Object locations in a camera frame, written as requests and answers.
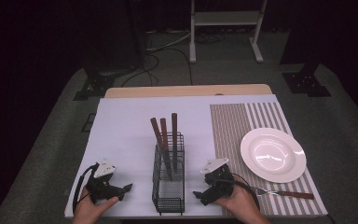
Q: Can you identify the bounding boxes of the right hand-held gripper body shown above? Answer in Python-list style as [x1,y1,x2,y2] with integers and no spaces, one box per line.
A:
[200,158,236,202]

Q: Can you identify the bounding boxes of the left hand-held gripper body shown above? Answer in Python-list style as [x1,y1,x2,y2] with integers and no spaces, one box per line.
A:
[85,158,124,205]

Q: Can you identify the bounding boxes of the person's left hand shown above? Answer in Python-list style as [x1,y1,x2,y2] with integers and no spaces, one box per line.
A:
[71,186,120,224]

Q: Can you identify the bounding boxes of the person's right hand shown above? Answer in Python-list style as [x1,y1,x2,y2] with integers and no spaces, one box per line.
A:
[214,182,270,224]

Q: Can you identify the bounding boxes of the striped placemat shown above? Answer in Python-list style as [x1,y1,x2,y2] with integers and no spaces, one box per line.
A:
[209,101,329,217]

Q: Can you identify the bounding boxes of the white table cover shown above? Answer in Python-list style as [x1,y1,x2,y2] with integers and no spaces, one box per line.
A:
[63,94,329,219]

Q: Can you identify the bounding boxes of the white round plate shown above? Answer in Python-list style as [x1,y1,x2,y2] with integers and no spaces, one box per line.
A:
[240,127,308,184]

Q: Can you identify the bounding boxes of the brown wooden chopsticks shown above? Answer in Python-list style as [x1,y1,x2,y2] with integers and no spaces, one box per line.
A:
[149,117,173,182]

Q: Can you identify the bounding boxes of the black stand with base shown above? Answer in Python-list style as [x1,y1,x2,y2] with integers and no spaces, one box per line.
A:
[280,0,333,98]
[72,0,147,102]

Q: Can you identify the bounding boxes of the white metal stand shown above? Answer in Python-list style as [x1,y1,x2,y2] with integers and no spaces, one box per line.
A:
[188,0,269,65]

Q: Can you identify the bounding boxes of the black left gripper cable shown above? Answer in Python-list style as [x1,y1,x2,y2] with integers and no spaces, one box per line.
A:
[72,163,100,214]

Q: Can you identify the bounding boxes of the black wire mesh cutlery holder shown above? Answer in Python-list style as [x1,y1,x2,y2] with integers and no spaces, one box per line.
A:
[151,132,186,217]

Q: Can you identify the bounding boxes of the wooden-handled utensil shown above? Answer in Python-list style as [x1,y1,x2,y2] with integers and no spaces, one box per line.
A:
[159,118,172,158]
[171,112,179,173]

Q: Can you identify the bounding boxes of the small black floor frame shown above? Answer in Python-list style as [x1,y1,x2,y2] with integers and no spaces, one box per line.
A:
[80,112,97,133]

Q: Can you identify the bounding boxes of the fork with wooden handle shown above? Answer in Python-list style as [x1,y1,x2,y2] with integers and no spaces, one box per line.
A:
[250,186,315,201]

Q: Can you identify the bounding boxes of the black floor cable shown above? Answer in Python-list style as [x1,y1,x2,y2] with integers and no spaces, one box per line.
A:
[120,46,195,89]

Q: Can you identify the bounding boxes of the white floor cable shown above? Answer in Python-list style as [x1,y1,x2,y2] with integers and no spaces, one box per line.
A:
[145,29,192,52]

